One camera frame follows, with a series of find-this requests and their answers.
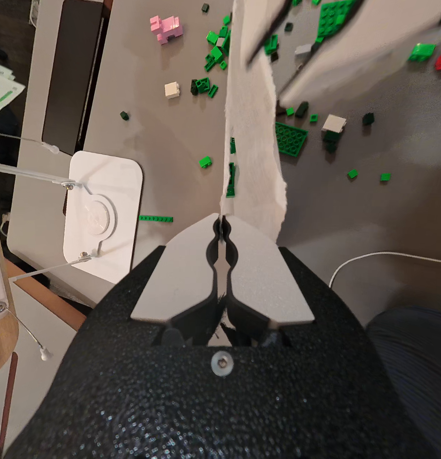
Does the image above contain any large green toy plate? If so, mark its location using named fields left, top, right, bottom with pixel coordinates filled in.
left=275, top=122, right=309, bottom=157
left=315, top=0, right=357, bottom=38

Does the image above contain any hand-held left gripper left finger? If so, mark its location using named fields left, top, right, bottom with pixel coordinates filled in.
left=130, top=214, right=226, bottom=346

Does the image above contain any white book stand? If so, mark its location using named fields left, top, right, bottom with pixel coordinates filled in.
left=0, top=161, right=117, bottom=282

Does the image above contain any wood-edged pale desk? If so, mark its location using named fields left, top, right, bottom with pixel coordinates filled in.
left=0, top=258, right=88, bottom=459

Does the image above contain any grey desk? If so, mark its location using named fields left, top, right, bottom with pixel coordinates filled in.
left=7, top=0, right=441, bottom=323

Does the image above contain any white printed paper bag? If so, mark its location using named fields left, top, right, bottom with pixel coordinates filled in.
left=220, top=54, right=288, bottom=346

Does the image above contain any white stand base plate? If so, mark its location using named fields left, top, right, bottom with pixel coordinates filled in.
left=62, top=151, right=144, bottom=284

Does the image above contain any black desk cable cover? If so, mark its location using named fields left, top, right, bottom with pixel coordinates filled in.
left=42, top=0, right=110, bottom=155

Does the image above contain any white bulb-ended cord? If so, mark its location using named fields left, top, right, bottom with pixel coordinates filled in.
left=5, top=308, right=53, bottom=361
left=0, top=131, right=60, bottom=155

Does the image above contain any pile of green toy bricks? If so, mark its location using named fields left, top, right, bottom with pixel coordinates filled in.
left=190, top=0, right=436, bottom=155

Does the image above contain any person's trousered leg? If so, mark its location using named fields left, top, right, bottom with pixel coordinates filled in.
left=364, top=306, right=441, bottom=459

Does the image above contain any pink toy pig figure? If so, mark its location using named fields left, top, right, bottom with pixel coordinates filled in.
left=150, top=15, right=184, bottom=45

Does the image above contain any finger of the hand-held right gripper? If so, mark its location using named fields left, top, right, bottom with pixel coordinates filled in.
left=232, top=0, right=293, bottom=69
left=279, top=0, right=441, bottom=105

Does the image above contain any large white toy brick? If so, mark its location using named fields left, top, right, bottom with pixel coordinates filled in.
left=322, top=115, right=347, bottom=132

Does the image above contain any green sloped toy brick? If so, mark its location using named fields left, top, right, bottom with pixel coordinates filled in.
left=408, top=43, right=436, bottom=62

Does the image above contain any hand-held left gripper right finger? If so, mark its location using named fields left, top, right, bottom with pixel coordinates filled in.
left=223, top=215, right=316, bottom=347

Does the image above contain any white cable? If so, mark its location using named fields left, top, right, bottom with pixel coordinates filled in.
left=329, top=252, right=441, bottom=288

